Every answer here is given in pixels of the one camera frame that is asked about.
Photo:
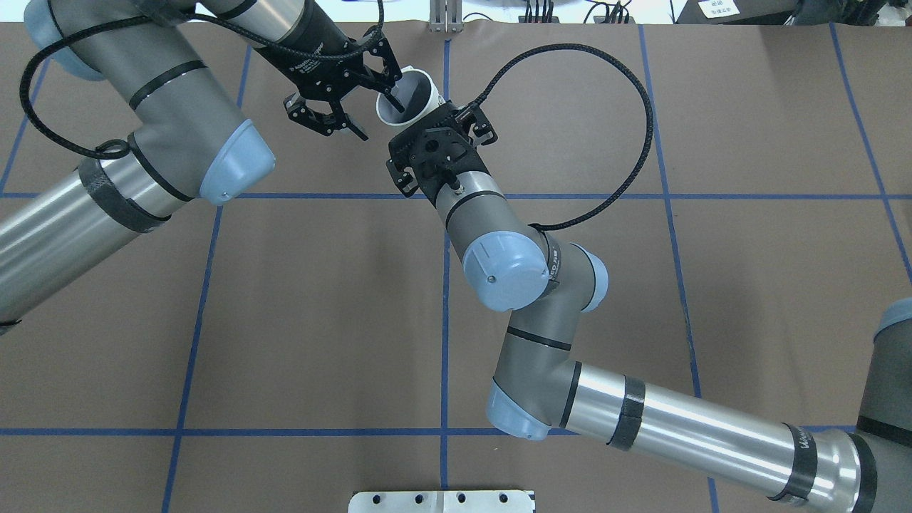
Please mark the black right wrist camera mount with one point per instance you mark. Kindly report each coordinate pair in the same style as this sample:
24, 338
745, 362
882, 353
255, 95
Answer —
438, 140

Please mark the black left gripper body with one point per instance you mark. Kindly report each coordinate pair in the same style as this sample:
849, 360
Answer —
308, 58

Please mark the black orange power strip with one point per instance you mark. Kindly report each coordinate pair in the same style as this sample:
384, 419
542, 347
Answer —
599, 13

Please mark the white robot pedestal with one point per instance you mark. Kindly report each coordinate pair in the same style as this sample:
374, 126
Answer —
491, 500

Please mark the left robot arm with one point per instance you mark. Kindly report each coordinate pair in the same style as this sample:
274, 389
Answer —
193, 140

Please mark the aluminium frame post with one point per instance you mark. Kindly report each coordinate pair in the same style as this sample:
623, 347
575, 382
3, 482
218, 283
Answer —
445, 16

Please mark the white mug with handle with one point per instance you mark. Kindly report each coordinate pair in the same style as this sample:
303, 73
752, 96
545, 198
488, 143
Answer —
417, 92

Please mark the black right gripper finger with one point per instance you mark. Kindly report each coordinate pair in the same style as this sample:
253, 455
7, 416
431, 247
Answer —
402, 175
477, 126

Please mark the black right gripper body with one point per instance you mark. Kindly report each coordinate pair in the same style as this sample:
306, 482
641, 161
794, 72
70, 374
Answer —
485, 132

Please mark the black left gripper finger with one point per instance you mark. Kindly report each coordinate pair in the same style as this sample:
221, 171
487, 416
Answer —
324, 124
375, 45

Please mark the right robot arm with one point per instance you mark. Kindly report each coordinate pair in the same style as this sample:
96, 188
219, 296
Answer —
750, 263

